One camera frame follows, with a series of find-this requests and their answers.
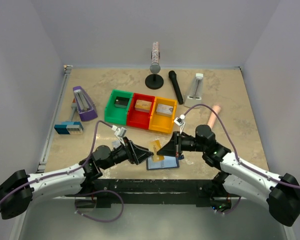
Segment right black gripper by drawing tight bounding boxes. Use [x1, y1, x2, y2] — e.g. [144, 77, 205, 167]
[157, 131, 207, 158]

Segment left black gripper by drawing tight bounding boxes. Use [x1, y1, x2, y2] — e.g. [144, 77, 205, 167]
[101, 136, 154, 170]

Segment blue leather card holder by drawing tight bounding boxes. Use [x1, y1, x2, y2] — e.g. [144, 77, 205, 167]
[146, 155, 185, 171]

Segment gold VIP credit card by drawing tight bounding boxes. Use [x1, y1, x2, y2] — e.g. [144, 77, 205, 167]
[148, 140, 165, 162]

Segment silver credit card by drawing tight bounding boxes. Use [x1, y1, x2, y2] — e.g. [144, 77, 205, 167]
[112, 140, 121, 148]

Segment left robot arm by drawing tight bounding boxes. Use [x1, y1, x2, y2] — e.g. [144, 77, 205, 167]
[0, 137, 153, 220]

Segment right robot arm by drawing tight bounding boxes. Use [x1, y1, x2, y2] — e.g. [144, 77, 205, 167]
[157, 124, 300, 227]

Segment silver card stack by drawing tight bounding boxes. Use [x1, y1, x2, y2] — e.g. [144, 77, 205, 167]
[156, 103, 174, 117]

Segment orange card stack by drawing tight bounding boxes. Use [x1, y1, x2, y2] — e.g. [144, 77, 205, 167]
[134, 99, 152, 113]

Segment black card stack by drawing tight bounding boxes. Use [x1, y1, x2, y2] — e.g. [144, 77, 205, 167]
[114, 96, 130, 109]

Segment yellow plastic bin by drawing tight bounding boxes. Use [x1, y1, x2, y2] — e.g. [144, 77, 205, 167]
[148, 96, 177, 134]

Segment red plastic bin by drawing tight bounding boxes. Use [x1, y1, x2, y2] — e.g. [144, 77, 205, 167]
[126, 92, 155, 130]

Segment green plastic bin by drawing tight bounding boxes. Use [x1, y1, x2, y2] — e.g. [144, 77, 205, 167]
[104, 89, 133, 125]

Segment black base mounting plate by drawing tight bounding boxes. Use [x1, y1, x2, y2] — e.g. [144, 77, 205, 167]
[64, 178, 242, 209]

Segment pink microphone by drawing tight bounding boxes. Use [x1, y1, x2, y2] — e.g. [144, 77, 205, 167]
[207, 105, 221, 129]

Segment white metronome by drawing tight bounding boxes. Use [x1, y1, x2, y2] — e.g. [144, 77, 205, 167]
[183, 73, 204, 108]

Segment black round microphone stand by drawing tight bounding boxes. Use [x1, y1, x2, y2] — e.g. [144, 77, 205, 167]
[145, 74, 164, 90]

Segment purple metronome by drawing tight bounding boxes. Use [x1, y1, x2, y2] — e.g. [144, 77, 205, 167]
[72, 86, 98, 122]

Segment black microphone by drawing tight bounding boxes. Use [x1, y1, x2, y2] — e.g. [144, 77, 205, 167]
[168, 70, 184, 105]

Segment blue grey block toy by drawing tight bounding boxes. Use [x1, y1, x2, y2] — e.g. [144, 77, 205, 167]
[53, 97, 84, 137]

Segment glitter microphone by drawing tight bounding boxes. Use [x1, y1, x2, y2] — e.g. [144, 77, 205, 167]
[149, 41, 161, 74]

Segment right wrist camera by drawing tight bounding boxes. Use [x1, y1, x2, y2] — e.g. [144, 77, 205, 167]
[174, 114, 186, 133]

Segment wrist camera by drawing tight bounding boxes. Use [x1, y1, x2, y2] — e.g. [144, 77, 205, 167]
[174, 114, 186, 133]
[112, 125, 127, 144]

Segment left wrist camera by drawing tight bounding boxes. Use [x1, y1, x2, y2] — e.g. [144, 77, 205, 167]
[112, 125, 127, 144]

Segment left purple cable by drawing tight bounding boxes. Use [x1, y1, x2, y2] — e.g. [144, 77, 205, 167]
[0, 120, 117, 214]

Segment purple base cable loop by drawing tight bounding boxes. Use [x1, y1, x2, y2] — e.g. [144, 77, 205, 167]
[74, 189, 125, 223]

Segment aluminium frame rail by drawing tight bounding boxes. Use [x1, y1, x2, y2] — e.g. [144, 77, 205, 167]
[36, 65, 73, 173]

